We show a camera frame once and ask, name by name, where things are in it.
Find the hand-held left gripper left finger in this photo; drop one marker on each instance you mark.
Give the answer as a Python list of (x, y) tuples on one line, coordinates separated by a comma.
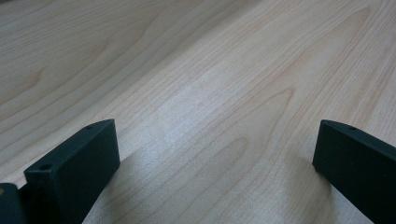
[(74, 171)]

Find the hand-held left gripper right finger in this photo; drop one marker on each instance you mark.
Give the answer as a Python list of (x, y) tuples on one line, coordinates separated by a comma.
[(358, 161)]

